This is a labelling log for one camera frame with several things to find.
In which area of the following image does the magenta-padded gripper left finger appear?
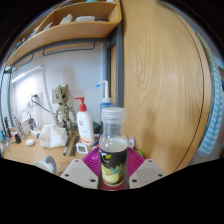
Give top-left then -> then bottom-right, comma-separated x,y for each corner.
60,146 -> 102,191

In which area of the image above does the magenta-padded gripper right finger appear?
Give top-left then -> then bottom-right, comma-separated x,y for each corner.
124,146 -> 167,191

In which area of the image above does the clear bottle with dark label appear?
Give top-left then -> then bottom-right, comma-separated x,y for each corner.
98,107 -> 130,188

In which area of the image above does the small white display clock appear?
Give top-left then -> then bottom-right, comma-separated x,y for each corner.
75,142 -> 90,155

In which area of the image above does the dark grey flat bar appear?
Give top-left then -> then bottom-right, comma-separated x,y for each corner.
69,134 -> 81,157

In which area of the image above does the black pen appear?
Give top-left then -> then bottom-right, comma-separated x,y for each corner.
62,135 -> 72,157

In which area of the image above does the white pump bottle, red pump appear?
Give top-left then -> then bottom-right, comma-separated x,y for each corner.
73,97 -> 96,147

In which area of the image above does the white tissue pack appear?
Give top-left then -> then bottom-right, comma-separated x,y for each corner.
39,123 -> 68,149

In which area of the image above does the wooden tree figure toy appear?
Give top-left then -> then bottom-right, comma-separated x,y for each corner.
53,84 -> 79,136

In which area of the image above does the black charger block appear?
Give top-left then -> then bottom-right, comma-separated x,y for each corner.
13,133 -> 23,145

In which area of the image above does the white power adapter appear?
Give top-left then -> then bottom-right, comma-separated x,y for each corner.
20,116 -> 33,133

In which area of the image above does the blue spray bottle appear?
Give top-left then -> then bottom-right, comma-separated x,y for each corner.
95,79 -> 116,125

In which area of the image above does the teal and white patterned cloth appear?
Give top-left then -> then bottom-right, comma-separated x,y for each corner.
196,33 -> 224,158

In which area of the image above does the white desk lamp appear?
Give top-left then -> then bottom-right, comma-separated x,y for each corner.
9,64 -> 60,126

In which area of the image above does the wooden shelf unit with items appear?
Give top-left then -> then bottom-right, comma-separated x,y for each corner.
4,0 -> 123,68

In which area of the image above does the grey metal desk frame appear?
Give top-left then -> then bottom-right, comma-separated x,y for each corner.
0,23 -> 125,128

